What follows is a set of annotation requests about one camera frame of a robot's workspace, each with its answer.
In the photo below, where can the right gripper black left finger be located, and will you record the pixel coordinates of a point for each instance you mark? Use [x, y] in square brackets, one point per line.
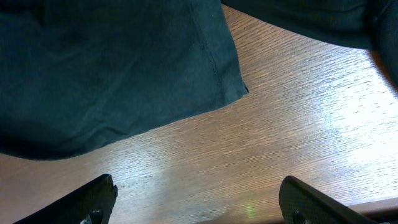
[91, 203]

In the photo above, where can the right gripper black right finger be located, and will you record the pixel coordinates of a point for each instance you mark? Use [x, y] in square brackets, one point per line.
[300, 203]

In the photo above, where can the dark green t-shirt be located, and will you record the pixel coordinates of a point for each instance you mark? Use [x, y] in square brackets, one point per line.
[77, 75]

